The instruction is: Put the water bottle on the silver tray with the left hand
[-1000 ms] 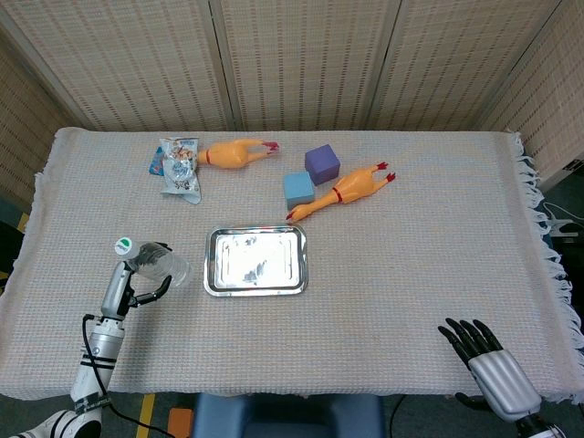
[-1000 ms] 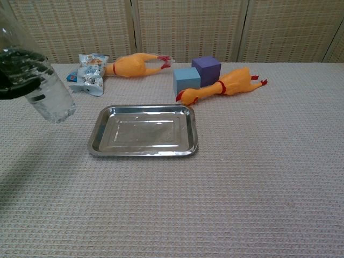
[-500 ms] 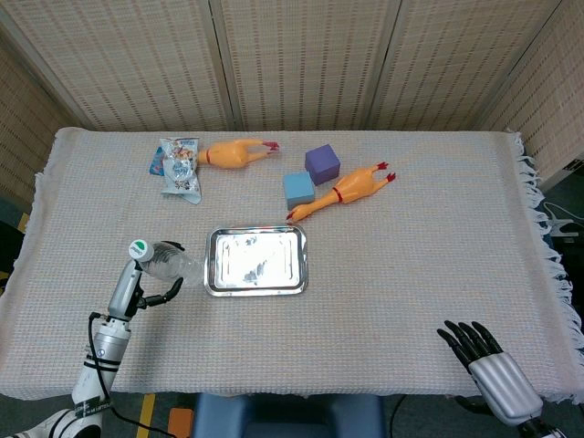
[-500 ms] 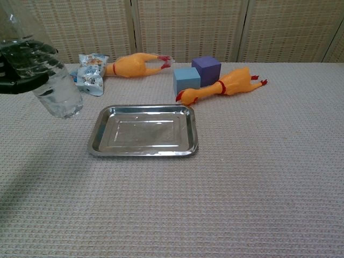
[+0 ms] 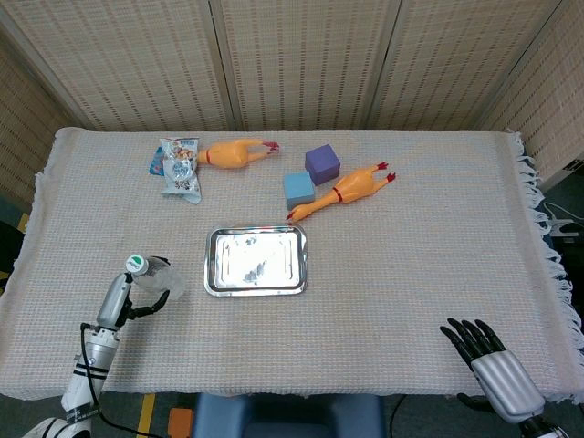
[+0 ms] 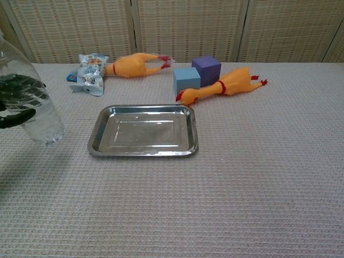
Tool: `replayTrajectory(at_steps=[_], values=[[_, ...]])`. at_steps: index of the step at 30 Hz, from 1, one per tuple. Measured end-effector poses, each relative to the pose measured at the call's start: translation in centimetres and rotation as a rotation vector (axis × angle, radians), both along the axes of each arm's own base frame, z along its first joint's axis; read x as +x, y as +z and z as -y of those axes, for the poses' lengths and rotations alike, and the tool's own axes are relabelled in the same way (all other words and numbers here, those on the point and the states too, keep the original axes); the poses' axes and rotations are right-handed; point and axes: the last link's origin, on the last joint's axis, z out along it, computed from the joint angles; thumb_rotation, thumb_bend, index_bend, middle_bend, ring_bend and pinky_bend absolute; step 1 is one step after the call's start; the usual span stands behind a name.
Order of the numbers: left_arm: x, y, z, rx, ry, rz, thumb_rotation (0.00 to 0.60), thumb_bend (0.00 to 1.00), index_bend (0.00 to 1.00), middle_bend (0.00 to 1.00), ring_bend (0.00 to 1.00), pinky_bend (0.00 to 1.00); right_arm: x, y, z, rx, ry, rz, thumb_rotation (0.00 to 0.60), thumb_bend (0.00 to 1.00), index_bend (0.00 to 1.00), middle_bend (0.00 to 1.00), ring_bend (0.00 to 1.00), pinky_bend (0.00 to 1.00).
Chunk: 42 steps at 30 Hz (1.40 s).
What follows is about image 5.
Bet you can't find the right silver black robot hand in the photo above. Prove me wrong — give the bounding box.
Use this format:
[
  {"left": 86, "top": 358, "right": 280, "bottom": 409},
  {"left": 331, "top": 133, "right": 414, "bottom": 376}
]
[{"left": 439, "top": 318, "right": 547, "bottom": 425}]

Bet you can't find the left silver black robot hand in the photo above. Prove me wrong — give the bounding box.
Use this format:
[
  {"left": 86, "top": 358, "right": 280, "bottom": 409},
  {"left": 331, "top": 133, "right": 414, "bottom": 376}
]
[{"left": 96, "top": 272, "right": 172, "bottom": 330}]

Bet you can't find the transparent plastic water bottle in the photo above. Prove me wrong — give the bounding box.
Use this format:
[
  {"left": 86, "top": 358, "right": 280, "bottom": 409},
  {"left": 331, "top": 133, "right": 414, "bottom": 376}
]
[{"left": 125, "top": 254, "right": 186, "bottom": 302}]

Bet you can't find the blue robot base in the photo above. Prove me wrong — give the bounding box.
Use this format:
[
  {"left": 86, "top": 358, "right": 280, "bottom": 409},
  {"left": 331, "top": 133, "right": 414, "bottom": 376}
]
[{"left": 191, "top": 392, "right": 387, "bottom": 438}]

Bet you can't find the stainless steel rectangular tray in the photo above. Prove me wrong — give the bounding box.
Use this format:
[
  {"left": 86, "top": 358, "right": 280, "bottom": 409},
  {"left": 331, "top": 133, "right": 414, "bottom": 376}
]
[{"left": 203, "top": 224, "right": 312, "bottom": 298}]

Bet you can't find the black rounded object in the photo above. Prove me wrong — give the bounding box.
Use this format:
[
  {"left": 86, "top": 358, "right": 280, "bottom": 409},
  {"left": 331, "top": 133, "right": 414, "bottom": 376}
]
[{"left": 0, "top": 221, "right": 26, "bottom": 294}]

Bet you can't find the orange floor marker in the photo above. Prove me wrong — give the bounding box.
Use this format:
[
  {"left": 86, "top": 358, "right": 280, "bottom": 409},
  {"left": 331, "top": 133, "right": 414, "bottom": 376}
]
[{"left": 168, "top": 407, "right": 195, "bottom": 438}]

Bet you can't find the beige woven tablecloth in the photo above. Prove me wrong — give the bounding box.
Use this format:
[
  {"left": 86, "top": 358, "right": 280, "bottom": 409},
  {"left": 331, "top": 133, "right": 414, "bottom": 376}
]
[{"left": 0, "top": 126, "right": 584, "bottom": 405}]

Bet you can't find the silver printed snack bag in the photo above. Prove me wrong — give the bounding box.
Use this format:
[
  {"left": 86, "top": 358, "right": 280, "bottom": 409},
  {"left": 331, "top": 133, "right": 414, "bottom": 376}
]
[{"left": 159, "top": 136, "right": 203, "bottom": 205}]

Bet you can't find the yellow rubber chicken toy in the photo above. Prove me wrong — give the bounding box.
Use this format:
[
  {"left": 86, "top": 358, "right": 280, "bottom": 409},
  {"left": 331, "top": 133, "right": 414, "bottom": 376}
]
[
  {"left": 196, "top": 139, "right": 280, "bottom": 171},
  {"left": 286, "top": 161, "right": 397, "bottom": 224}
]

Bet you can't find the light blue foam cube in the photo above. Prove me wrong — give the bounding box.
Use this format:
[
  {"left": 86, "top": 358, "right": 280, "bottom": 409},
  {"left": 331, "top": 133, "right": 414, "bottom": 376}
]
[{"left": 283, "top": 171, "right": 317, "bottom": 211}]

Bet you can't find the purple foam cube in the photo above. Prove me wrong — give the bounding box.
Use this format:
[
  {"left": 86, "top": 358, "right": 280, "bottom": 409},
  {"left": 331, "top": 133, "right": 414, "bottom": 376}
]
[{"left": 304, "top": 143, "right": 341, "bottom": 186}]

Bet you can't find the woven bamboo folding screen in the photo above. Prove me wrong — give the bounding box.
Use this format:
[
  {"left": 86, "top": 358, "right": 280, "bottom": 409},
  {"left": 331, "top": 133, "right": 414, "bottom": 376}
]
[{"left": 0, "top": 0, "right": 584, "bottom": 215}]

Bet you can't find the black cable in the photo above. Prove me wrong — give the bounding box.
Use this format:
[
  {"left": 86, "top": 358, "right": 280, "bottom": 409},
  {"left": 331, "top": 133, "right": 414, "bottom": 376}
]
[{"left": 79, "top": 322, "right": 171, "bottom": 438}]

